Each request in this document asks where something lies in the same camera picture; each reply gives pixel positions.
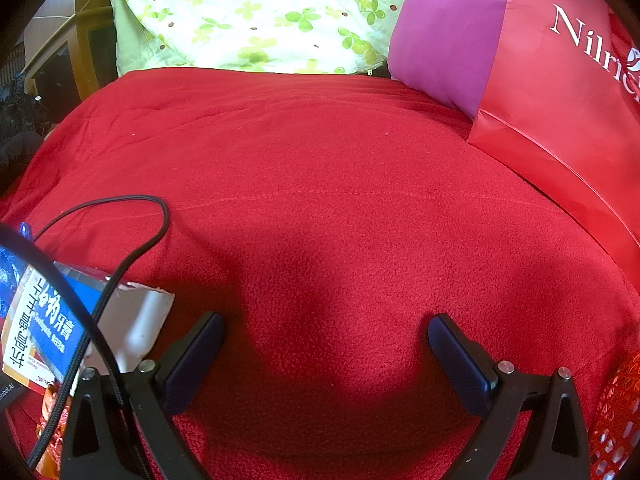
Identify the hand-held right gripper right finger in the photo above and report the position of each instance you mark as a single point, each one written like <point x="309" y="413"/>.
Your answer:
<point x="460" y="365"/>

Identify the shiny red orange wrapper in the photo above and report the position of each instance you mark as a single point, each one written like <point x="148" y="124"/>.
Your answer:
<point x="52" y="410"/>

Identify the red fleece blanket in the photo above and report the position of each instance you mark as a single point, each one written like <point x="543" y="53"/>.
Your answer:
<point x="325" y="210"/>

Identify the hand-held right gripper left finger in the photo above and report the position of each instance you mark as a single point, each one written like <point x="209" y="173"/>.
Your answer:
<point x="192" y="360"/>

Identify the blue toothpaste box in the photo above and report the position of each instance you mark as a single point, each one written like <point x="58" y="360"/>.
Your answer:
<point x="65" y="320"/>

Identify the pink pillow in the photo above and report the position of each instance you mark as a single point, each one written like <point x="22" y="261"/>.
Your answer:
<point x="445" y="40"/>

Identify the red paper gift bag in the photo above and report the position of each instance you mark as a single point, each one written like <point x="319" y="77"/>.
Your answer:
<point x="550" y="110"/>

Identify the green clover print quilt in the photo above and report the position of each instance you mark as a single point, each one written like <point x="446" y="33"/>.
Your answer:
<point x="250" y="10"/>

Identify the red plastic mesh basket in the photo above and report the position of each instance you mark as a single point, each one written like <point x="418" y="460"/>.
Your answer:
<point x="617" y="425"/>

